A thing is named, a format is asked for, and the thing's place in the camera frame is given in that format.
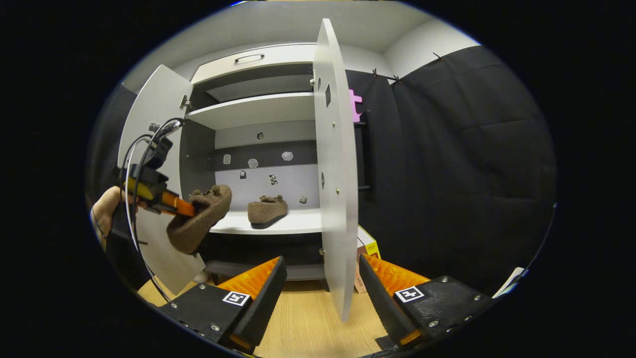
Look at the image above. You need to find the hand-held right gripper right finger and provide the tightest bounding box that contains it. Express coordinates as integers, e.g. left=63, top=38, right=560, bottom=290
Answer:
left=359, top=254, right=493, bottom=349

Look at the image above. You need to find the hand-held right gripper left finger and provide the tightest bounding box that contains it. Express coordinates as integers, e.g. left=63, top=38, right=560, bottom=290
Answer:
left=159, top=256, right=288, bottom=355

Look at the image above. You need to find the brown fuzzy shoe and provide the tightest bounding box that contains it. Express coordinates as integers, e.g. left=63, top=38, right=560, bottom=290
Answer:
left=166, top=184, right=233, bottom=255
left=247, top=195, right=289, bottom=229

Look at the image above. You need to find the white cabinet door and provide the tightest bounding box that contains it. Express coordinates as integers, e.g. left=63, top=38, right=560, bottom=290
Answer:
left=312, top=18, right=359, bottom=323
left=118, top=65, right=207, bottom=296

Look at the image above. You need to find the white shoe cabinet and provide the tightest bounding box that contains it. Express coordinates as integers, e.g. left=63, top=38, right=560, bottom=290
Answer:
left=179, top=42, right=328, bottom=294

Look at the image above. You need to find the white cabinet shelf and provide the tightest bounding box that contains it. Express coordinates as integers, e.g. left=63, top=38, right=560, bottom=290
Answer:
left=185, top=92, right=316, bottom=131

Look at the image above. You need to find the white cabinet drawer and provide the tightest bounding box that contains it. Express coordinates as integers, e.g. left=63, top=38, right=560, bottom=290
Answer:
left=191, top=43, right=318, bottom=85

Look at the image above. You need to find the yellow and white cardboard box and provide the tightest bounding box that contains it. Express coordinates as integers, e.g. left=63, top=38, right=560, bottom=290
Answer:
left=354, top=225, right=382, bottom=294

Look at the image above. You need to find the black backdrop cloth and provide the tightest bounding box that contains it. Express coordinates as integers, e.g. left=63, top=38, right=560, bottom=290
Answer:
left=345, top=45, right=557, bottom=299

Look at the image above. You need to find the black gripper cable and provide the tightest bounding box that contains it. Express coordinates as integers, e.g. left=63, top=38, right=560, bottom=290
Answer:
left=132, top=118, right=185, bottom=224

